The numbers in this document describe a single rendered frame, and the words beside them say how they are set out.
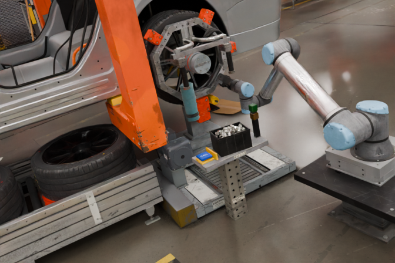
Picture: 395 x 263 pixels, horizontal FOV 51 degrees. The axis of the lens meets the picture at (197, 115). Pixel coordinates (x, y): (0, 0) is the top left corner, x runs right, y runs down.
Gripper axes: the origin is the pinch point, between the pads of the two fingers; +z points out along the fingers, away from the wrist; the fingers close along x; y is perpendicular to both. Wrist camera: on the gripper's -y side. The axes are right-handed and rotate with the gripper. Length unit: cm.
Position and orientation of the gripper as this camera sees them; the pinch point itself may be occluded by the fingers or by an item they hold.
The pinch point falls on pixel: (218, 78)
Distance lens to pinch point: 304.2
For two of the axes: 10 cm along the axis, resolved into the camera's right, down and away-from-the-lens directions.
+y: 7.5, 4.0, 5.3
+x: 4.8, -8.8, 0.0
